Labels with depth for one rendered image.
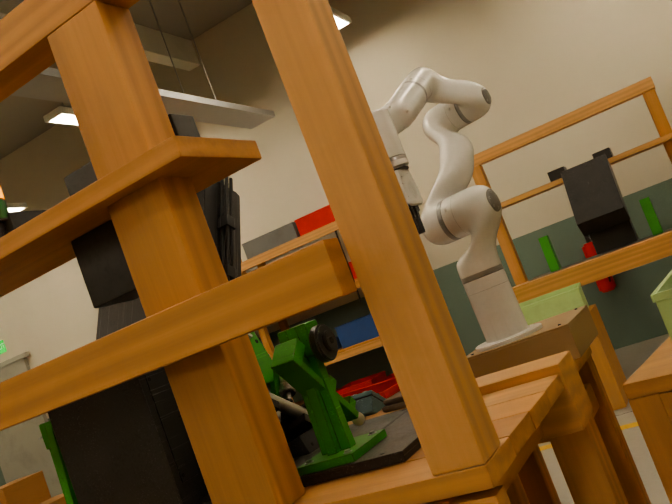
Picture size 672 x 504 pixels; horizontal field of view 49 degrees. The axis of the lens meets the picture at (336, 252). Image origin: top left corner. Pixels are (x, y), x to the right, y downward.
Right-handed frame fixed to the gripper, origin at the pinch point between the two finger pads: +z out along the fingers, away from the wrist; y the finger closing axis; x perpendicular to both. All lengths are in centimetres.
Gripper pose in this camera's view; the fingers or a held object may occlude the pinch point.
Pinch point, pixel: (416, 227)
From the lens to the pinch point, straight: 190.6
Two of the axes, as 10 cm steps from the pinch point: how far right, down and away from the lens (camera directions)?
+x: -8.1, 3.5, 4.6
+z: 3.5, 9.3, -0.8
